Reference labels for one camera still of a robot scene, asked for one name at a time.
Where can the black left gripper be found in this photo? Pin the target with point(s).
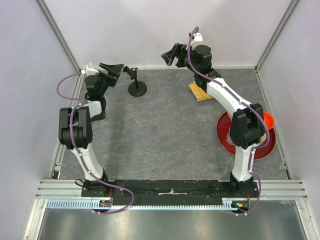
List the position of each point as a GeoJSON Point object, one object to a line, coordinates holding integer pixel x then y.
{"type": "Point", "coordinates": [116, 69]}

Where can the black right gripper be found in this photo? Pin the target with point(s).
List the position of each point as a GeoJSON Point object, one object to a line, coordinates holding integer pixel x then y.
{"type": "Point", "coordinates": [178, 50]}

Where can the black phone stand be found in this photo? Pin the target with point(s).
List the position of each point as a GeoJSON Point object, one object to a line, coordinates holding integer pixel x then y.
{"type": "Point", "coordinates": [136, 88]}

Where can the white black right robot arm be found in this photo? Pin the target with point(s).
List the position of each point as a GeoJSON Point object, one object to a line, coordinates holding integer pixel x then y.
{"type": "Point", "coordinates": [247, 120]}

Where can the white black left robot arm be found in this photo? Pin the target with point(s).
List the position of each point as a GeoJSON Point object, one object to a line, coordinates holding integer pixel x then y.
{"type": "Point", "coordinates": [75, 130]}

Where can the woven bamboo tray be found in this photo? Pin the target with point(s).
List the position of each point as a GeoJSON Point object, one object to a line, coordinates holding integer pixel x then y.
{"type": "Point", "coordinates": [199, 93]}

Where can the red round tray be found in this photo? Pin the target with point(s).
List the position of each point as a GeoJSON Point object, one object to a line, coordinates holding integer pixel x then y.
{"type": "Point", "coordinates": [224, 124]}

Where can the clear glass cup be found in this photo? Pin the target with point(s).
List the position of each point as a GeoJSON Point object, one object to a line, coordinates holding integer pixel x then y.
{"type": "Point", "coordinates": [229, 139]}

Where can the orange plastic bowl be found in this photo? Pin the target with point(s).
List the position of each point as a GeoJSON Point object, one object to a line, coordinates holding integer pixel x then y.
{"type": "Point", "coordinates": [269, 120]}

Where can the cream ceramic cup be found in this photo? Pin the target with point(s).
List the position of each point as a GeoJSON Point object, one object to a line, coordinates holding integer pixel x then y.
{"type": "Point", "coordinates": [263, 138]}

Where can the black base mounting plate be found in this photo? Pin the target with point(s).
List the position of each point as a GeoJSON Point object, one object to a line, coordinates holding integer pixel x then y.
{"type": "Point", "coordinates": [171, 192]}

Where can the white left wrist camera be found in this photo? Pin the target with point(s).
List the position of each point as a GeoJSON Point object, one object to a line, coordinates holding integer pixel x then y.
{"type": "Point", "coordinates": [90, 70]}

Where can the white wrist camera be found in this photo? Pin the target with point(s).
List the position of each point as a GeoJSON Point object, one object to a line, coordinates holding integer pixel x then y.
{"type": "Point", "coordinates": [196, 40]}
{"type": "Point", "coordinates": [90, 70]}

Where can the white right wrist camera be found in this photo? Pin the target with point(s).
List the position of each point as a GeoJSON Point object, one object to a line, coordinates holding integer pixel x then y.
{"type": "Point", "coordinates": [196, 40]}

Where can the slotted cable duct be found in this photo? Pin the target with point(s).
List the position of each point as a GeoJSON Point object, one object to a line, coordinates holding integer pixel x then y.
{"type": "Point", "coordinates": [90, 204]}

